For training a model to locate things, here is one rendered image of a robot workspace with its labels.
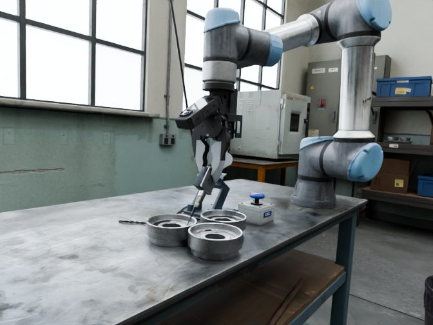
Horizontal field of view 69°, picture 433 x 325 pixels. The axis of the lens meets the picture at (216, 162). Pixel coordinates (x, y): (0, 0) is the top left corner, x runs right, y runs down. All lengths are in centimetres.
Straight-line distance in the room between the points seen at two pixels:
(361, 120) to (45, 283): 85
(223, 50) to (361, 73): 46
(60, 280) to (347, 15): 92
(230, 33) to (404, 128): 398
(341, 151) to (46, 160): 175
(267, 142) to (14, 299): 264
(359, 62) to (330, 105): 356
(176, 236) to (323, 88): 413
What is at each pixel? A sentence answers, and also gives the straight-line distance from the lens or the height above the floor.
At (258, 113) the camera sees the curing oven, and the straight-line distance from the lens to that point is 303.
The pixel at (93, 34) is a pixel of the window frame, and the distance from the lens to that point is 247.
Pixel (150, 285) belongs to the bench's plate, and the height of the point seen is 80.
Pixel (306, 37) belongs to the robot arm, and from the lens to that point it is 105.
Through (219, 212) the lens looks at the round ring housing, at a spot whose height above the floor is 83.
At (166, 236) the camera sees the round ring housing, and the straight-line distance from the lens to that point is 64.
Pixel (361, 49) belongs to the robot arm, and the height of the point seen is 128.
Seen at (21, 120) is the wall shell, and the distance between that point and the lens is 216.
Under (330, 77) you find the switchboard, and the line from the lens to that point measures 462.
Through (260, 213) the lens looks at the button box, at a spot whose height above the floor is 83.
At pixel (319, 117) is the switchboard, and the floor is 130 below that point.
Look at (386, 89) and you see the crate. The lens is 413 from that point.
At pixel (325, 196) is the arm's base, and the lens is 110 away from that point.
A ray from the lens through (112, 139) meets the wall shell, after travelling 242.
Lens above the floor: 103
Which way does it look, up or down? 6 degrees down
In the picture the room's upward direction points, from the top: 3 degrees clockwise
